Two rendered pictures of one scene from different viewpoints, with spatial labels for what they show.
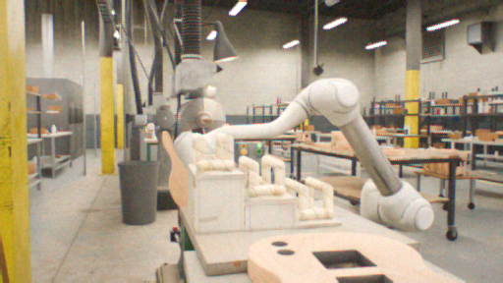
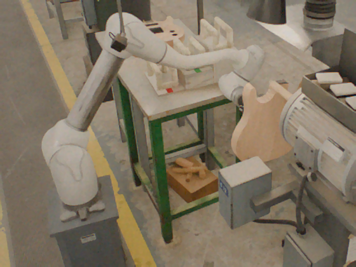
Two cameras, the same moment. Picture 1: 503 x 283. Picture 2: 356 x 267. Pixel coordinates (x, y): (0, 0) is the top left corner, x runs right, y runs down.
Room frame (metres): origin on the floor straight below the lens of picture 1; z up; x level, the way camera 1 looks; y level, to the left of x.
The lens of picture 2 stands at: (3.41, -0.27, 2.10)
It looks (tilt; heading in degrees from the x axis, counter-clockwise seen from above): 32 degrees down; 167
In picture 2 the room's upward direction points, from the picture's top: straight up
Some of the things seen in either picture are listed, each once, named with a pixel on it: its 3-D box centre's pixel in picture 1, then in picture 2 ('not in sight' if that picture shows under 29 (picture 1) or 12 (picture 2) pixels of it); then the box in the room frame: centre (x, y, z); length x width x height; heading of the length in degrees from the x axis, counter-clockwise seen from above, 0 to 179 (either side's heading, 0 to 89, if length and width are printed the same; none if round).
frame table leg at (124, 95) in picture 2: not in sight; (130, 131); (1.08, -0.41, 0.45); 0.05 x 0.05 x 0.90; 16
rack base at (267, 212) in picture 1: (260, 204); (190, 68); (1.31, -0.03, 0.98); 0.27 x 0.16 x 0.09; 13
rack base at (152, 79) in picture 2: (305, 214); (163, 81); (1.34, -0.18, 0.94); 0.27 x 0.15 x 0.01; 13
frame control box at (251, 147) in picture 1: (242, 163); (260, 208); (2.39, 0.06, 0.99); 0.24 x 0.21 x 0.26; 16
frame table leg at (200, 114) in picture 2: not in sight; (201, 110); (0.94, 0.07, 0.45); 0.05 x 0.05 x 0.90; 16
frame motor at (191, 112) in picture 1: (199, 120); (341, 141); (2.41, 0.31, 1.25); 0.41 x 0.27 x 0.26; 16
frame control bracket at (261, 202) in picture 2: not in sight; (276, 196); (2.38, 0.12, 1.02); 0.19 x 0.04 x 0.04; 106
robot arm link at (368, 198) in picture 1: (378, 200); (74, 171); (1.90, -0.61, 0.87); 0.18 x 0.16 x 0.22; 20
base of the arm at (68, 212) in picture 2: not in sight; (81, 200); (1.93, -0.60, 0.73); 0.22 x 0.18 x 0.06; 8
